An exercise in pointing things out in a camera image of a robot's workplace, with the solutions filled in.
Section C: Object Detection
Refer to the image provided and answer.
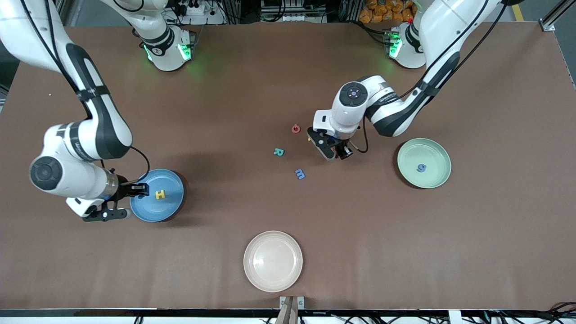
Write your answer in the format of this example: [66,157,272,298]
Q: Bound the blue plate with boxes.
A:
[130,169,185,223]

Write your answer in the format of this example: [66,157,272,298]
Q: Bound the green plate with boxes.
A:
[397,138,452,189]

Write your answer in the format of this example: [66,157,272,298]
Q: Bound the beige plate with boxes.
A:
[243,231,303,293]

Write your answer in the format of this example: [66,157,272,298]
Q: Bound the brown table mat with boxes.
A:
[0,22,576,311]

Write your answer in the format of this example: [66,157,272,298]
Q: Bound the orange snack bags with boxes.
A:
[359,0,417,24]

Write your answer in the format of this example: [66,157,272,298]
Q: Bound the white power strip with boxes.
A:
[173,0,210,16]

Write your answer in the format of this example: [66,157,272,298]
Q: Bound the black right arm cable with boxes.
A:
[20,0,151,184]

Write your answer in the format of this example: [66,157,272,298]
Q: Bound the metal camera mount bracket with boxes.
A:
[275,296,305,324]

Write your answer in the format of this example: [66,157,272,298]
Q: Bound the black and red cable bundle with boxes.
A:
[488,302,576,324]

